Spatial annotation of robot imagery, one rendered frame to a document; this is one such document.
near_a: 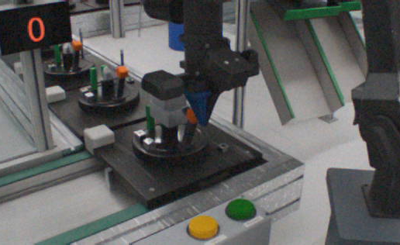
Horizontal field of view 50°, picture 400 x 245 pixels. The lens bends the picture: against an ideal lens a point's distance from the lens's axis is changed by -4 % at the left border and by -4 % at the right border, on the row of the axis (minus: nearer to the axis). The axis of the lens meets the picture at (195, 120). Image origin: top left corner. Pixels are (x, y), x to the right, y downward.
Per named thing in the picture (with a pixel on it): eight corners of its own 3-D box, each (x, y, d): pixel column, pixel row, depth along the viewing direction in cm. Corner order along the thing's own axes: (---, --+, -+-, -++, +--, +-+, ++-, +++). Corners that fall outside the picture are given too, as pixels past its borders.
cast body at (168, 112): (189, 122, 79) (189, 84, 76) (168, 129, 77) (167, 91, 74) (163, 106, 85) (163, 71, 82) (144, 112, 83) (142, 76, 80)
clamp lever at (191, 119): (194, 145, 78) (204, 113, 72) (184, 148, 77) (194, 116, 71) (183, 131, 79) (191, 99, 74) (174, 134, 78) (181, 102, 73)
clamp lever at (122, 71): (125, 98, 96) (129, 70, 91) (116, 100, 95) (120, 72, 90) (117, 87, 98) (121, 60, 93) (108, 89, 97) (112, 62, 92)
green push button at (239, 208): (259, 217, 67) (260, 207, 66) (239, 228, 65) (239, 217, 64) (241, 205, 70) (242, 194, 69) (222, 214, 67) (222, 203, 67)
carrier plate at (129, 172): (262, 163, 81) (263, 153, 80) (147, 211, 68) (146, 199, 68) (186, 116, 99) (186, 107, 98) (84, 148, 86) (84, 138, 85)
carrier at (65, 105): (182, 114, 100) (181, 60, 94) (81, 145, 87) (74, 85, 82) (130, 82, 117) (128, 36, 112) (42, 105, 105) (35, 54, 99)
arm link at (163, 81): (136, 35, 62) (159, 45, 58) (237, 17, 72) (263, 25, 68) (139, 90, 66) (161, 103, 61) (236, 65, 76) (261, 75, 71)
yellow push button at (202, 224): (222, 236, 63) (223, 225, 62) (200, 247, 61) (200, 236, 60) (205, 222, 66) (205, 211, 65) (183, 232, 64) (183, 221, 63)
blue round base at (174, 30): (215, 47, 176) (216, 9, 169) (183, 54, 168) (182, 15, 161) (192, 39, 187) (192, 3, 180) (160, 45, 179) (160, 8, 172)
